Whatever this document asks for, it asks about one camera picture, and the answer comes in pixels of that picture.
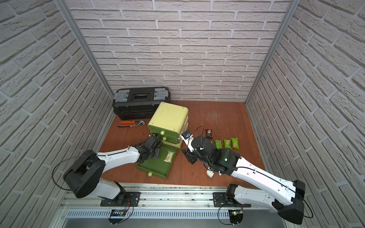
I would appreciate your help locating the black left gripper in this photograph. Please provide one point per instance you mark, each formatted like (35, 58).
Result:
(155, 142)

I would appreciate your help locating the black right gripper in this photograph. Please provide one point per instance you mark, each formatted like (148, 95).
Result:
(188, 154)

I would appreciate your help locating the green bottom drawer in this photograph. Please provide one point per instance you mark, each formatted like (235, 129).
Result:
(157, 167)

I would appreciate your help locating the black cookie packet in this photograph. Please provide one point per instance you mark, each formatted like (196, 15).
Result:
(209, 133)

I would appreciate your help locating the yellow-green drawer cabinet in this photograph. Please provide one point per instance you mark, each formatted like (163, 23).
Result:
(169, 122)

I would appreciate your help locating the beige cookie packet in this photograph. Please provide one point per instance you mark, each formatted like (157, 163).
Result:
(169, 157)

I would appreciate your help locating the white plastic pipe elbow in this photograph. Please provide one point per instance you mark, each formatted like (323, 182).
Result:
(210, 173)

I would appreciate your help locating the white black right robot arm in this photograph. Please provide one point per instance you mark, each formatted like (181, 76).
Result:
(284, 196)

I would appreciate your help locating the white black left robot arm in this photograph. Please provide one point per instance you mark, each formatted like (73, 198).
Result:
(84, 175)

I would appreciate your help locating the black plastic toolbox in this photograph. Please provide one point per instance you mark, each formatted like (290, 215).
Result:
(139, 103)

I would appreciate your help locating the right controller board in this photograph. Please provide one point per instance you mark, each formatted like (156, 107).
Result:
(235, 216)

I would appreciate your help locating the controller board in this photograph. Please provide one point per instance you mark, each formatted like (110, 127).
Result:
(117, 216)
(235, 216)

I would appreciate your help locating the left controller board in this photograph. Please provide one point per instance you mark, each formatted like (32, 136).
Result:
(117, 216)

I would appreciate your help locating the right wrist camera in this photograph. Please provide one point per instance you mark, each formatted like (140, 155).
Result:
(187, 137)

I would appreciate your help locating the orange-handled pliers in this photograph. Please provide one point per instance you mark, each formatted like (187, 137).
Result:
(131, 123)

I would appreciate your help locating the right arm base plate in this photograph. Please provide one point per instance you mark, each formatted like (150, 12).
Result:
(221, 198)

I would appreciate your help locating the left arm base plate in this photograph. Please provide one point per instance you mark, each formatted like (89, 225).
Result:
(129, 198)

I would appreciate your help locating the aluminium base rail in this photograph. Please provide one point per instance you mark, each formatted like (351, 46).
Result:
(159, 202)

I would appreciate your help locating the aluminium corner post left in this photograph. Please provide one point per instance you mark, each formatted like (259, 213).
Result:
(66, 13)

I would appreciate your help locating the aluminium corner post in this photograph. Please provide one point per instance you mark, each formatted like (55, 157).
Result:
(66, 13)
(274, 45)

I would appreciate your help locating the aluminium corner post right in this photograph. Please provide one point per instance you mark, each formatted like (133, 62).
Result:
(274, 45)

